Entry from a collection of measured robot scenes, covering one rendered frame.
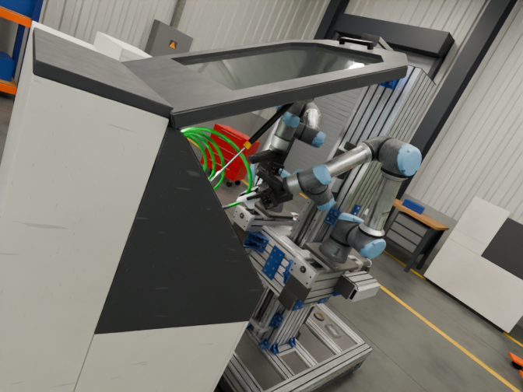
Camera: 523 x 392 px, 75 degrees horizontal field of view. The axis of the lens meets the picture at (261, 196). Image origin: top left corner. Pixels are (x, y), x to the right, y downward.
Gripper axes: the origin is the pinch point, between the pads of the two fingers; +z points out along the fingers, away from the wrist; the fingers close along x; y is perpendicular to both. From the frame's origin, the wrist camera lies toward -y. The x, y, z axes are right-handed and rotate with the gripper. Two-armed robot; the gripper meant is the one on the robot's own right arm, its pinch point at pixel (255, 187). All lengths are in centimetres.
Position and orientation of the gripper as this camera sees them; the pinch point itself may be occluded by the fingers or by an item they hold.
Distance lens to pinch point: 150.8
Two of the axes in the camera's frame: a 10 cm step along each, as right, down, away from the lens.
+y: 7.7, 1.6, 6.2
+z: -4.0, 8.7, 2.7
